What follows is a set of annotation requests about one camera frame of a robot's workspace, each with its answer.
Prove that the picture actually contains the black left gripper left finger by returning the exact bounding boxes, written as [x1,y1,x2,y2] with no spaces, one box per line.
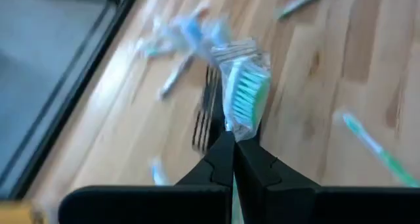
[175,131,236,188]

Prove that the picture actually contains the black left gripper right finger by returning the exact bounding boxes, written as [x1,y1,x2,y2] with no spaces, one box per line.
[234,138,321,189]

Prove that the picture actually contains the blue toothbrush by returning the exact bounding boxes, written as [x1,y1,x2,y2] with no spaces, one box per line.
[149,156,172,187]

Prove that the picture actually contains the green toothbrush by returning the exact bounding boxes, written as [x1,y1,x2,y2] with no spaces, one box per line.
[331,107,420,189]
[275,0,337,21]
[209,36,273,224]
[134,36,178,59]

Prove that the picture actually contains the pale toothbrush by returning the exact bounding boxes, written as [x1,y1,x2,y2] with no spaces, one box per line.
[157,12,206,102]

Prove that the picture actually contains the black wire caddy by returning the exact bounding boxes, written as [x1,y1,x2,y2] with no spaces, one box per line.
[192,64,230,154]

